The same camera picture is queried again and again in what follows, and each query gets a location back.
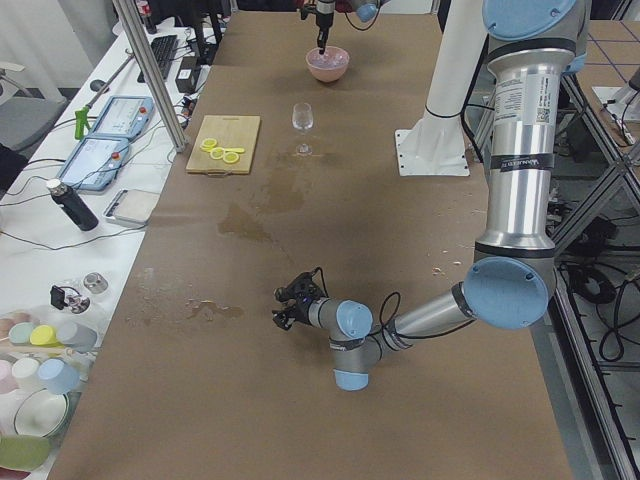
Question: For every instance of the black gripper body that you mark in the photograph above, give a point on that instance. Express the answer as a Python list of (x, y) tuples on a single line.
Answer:
[(300, 312), (324, 11)]

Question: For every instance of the steel jigger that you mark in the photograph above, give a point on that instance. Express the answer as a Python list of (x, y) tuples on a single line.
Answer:
[(283, 294)]

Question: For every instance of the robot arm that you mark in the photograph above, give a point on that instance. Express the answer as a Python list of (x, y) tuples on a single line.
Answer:
[(365, 10), (527, 46)]

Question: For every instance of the pink ice bowl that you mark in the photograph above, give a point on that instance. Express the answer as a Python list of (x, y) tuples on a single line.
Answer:
[(328, 66)]

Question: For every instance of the clear wine glass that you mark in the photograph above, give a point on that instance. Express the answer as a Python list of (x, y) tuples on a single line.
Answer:
[(302, 121)]

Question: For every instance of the bamboo cutting board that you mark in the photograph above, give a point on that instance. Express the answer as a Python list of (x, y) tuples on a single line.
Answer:
[(229, 131)]

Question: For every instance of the middle lemon slice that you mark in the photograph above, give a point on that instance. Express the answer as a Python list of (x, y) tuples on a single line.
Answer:
[(217, 153)]

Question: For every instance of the lemon slice far end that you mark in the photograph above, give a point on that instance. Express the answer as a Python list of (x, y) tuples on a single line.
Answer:
[(208, 144)]

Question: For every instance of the black keyboard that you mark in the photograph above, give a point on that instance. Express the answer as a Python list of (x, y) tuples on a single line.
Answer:
[(163, 49)]

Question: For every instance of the silver tray scale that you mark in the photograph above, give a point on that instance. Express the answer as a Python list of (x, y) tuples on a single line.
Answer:
[(131, 207)]

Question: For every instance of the steel cup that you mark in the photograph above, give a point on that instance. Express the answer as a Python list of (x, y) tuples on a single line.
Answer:
[(95, 283)]

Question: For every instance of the grey cup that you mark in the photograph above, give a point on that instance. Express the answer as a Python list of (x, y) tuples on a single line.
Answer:
[(77, 336)]

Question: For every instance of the black water bottle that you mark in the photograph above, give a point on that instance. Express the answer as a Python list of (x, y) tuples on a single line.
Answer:
[(72, 204)]

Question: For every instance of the far teach pendant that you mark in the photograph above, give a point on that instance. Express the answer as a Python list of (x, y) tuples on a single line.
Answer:
[(123, 117)]

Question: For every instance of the teach pendant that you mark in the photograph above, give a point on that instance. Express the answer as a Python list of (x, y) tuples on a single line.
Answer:
[(94, 163), (123, 117)]

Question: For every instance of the near teach pendant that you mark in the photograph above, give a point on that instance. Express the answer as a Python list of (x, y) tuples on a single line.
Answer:
[(94, 163)]

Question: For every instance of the blue cup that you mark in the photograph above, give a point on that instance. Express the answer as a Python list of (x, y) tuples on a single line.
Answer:
[(57, 376)]

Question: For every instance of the yellow cup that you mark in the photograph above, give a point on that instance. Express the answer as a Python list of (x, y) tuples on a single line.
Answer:
[(44, 336)]

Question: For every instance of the white plate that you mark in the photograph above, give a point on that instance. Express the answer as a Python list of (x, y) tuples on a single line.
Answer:
[(41, 414)]

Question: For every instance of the white cup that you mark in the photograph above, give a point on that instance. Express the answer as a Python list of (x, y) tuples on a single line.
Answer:
[(25, 372)]

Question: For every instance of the green bowl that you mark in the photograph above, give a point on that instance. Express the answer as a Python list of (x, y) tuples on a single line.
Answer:
[(24, 452)]

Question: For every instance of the lemon slice near handle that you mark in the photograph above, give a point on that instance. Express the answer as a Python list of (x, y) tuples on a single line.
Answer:
[(230, 157)]

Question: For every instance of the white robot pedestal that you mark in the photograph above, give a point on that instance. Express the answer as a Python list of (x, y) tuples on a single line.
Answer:
[(435, 145)]

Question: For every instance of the aluminium frame post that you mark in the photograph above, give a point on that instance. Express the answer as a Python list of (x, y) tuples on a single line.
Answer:
[(136, 34)]

